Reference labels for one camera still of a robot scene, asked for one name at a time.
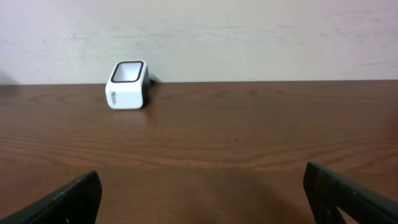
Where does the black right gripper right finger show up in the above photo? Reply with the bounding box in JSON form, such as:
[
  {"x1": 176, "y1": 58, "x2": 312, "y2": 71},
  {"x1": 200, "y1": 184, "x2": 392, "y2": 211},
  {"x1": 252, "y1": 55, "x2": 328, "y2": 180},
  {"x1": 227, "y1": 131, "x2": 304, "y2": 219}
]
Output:
[{"x1": 303, "y1": 162, "x2": 397, "y2": 224}]

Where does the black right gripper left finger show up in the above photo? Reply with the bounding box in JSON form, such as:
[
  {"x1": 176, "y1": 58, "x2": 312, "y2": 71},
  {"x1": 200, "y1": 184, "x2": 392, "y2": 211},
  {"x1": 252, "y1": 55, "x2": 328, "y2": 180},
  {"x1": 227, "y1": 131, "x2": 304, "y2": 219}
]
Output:
[{"x1": 1, "y1": 171, "x2": 102, "y2": 224}]

